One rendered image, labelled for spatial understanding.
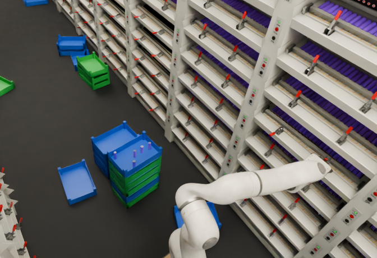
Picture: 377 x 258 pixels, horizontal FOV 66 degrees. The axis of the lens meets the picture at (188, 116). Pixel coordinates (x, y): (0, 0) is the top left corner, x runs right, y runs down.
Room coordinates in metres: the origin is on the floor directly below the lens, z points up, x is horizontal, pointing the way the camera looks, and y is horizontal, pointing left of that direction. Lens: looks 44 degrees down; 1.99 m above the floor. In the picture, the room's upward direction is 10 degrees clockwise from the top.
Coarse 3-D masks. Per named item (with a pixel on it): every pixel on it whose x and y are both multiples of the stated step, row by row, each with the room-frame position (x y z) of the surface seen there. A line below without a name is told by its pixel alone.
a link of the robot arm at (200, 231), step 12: (192, 204) 0.51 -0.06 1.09; (204, 204) 0.52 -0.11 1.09; (192, 216) 0.47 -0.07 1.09; (204, 216) 0.47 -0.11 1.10; (192, 228) 0.43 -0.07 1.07; (204, 228) 0.43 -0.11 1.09; (216, 228) 0.44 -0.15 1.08; (180, 240) 0.48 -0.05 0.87; (192, 240) 0.41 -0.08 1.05; (204, 240) 0.40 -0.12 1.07; (216, 240) 0.42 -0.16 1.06; (192, 252) 0.45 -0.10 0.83; (204, 252) 0.48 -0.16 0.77
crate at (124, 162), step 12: (144, 132) 1.34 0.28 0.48; (132, 144) 1.28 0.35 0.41; (144, 144) 1.30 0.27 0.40; (108, 156) 1.12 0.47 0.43; (120, 156) 1.16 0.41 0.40; (132, 156) 1.18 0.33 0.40; (144, 156) 1.19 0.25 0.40; (156, 156) 1.19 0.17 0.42; (120, 168) 1.03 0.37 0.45; (132, 168) 1.05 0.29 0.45
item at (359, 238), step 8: (368, 224) 0.74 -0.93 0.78; (352, 232) 0.68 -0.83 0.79; (360, 232) 0.70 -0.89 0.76; (368, 232) 0.70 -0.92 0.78; (376, 232) 0.70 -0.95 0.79; (352, 240) 0.67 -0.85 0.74; (360, 240) 0.67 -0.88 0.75; (368, 240) 0.67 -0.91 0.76; (376, 240) 0.67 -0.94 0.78; (360, 248) 0.64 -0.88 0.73; (368, 248) 0.63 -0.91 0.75; (376, 248) 0.63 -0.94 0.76; (368, 256) 0.61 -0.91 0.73; (376, 256) 0.60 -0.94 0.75
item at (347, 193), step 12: (264, 108) 1.22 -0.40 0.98; (264, 120) 1.17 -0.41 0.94; (288, 132) 1.09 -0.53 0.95; (288, 144) 1.02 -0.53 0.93; (300, 156) 0.96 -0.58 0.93; (336, 168) 0.90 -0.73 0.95; (324, 180) 0.85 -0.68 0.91; (336, 180) 0.84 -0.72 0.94; (348, 180) 0.84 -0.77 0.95; (336, 192) 0.80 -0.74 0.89; (348, 192) 0.78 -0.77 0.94
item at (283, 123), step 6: (270, 114) 1.18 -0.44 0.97; (276, 120) 1.15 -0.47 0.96; (282, 120) 1.15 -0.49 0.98; (288, 126) 1.11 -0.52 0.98; (294, 132) 1.07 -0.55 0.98; (300, 138) 1.04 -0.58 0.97; (306, 144) 1.02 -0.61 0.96; (312, 144) 1.00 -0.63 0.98; (318, 150) 0.97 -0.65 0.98; (330, 162) 0.92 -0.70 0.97; (336, 162) 0.91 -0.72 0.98; (342, 168) 0.88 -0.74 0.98; (348, 174) 0.85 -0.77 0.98; (354, 180) 0.83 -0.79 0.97; (360, 180) 0.83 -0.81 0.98
